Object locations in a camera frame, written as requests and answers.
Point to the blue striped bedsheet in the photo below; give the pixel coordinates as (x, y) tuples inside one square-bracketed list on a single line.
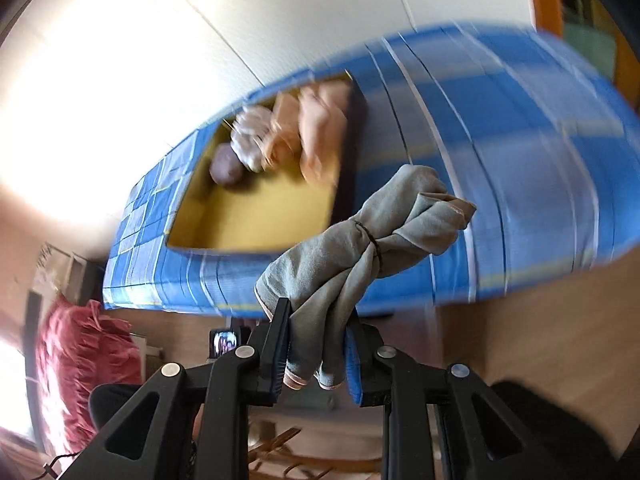
[(525, 160)]

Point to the small black screen device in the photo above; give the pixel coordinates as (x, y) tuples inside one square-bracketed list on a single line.
[(225, 342)]

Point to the lavender cloth bundle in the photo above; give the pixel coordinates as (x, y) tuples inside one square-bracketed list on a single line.
[(227, 165)]

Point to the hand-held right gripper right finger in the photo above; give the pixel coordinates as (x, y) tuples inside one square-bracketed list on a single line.
[(352, 370)]

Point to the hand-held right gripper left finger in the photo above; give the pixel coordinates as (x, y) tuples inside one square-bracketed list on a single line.
[(281, 360)]

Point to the person's right leg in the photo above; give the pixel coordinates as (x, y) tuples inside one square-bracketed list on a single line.
[(575, 435)]

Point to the grey cloth bundle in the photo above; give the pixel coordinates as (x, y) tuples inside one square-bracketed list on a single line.
[(330, 260)]

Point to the beige cloth bundle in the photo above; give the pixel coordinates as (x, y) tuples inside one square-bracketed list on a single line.
[(320, 130)]

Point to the yellow storage box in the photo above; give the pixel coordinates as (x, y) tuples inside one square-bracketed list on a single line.
[(260, 210)]

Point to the red ruffled cloth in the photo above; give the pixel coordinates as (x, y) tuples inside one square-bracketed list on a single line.
[(80, 360)]

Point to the pink sock bundle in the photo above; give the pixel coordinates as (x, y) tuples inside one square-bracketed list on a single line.
[(286, 110)]

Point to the white cloth bundle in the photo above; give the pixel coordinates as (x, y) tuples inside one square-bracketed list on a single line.
[(252, 135)]

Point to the wooden chair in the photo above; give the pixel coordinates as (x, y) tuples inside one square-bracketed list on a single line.
[(300, 452)]

